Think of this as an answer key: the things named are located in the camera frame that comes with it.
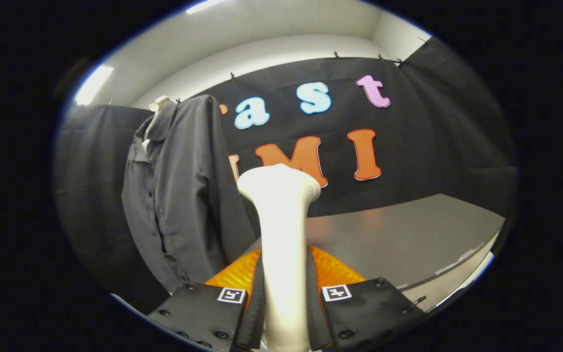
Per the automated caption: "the ceiling light panel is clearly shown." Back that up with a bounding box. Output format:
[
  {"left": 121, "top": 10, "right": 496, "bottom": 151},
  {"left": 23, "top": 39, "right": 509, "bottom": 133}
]
[{"left": 186, "top": 0, "right": 226, "bottom": 15}]

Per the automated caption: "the black drawer handle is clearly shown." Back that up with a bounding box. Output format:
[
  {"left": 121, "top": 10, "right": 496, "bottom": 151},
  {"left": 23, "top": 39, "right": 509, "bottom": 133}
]
[{"left": 401, "top": 295, "right": 428, "bottom": 313}]

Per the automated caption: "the beige cabinet with grey top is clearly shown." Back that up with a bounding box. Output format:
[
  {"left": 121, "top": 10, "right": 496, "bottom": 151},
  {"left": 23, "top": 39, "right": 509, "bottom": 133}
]
[{"left": 242, "top": 193, "right": 507, "bottom": 313}]

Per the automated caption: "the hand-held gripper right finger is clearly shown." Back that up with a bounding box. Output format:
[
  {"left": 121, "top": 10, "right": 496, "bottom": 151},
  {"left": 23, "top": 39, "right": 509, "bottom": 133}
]
[{"left": 305, "top": 244, "right": 429, "bottom": 352}]

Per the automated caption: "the dark grey button shirt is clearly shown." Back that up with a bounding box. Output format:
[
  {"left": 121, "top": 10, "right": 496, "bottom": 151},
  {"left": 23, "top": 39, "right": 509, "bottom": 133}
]
[{"left": 121, "top": 94, "right": 258, "bottom": 294}]

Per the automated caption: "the ceiling light strip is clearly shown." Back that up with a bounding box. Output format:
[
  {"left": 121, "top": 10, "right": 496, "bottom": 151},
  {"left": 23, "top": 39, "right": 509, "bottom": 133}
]
[{"left": 75, "top": 65, "right": 114, "bottom": 106}]

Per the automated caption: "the black backdrop cloth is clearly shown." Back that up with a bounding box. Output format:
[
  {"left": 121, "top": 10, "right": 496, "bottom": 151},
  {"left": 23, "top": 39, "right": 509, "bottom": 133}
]
[{"left": 53, "top": 37, "right": 519, "bottom": 313}]

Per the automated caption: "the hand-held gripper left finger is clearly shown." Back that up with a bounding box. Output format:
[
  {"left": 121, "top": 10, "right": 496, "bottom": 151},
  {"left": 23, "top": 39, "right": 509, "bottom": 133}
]
[{"left": 146, "top": 247, "right": 266, "bottom": 352}]

